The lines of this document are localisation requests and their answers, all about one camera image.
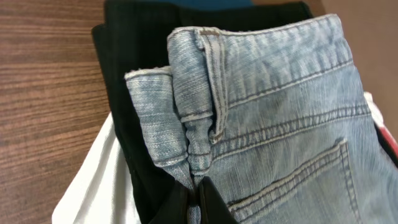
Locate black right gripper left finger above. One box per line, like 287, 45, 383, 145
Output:
149, 182, 189, 224

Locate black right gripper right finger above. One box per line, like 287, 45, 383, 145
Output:
198, 177, 238, 224

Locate light blue denim shorts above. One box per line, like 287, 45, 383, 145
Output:
125, 14, 397, 223

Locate white garment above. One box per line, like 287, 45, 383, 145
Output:
52, 114, 141, 224

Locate black garment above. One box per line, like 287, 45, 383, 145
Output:
92, 1, 312, 223

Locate red garment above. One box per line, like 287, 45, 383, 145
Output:
377, 126, 397, 161

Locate dark blue garment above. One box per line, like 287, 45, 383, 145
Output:
141, 0, 254, 11

